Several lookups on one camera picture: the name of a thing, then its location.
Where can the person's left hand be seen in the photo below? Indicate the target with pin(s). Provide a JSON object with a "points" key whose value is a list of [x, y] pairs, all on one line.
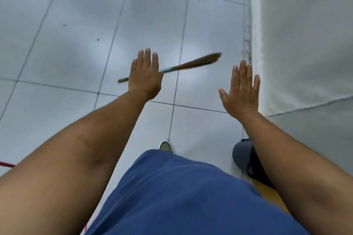
{"points": [[144, 77]]}

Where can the person's right hand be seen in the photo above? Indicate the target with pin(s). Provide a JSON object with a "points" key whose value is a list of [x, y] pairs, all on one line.
{"points": [[242, 97]]}

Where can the person's left forearm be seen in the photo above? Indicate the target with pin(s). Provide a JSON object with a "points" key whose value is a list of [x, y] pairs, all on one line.
{"points": [[69, 174]]}

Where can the person's right forearm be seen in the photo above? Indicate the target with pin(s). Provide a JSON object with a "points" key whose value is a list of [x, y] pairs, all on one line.
{"points": [[297, 174]]}

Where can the dark grey round bin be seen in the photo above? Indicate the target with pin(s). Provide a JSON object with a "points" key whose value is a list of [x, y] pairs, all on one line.
{"points": [[242, 155]]}

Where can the green left shoe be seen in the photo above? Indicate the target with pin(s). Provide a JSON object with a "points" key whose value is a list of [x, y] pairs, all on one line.
{"points": [[165, 147]]}

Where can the blue shirt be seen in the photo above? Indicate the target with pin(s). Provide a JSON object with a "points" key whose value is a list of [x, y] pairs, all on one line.
{"points": [[179, 201]]}

